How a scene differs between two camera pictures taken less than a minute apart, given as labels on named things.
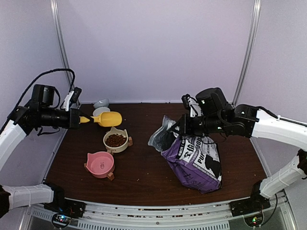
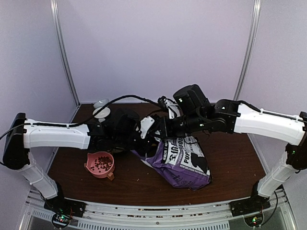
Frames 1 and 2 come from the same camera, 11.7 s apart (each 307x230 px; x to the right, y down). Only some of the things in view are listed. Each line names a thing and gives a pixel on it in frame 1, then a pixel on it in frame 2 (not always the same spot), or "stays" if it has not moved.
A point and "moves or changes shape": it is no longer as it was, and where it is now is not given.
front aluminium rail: [200, 216] stays
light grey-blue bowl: [103, 102] stays
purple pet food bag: [194, 160] moves or changes shape
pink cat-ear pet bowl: [100, 164] stays
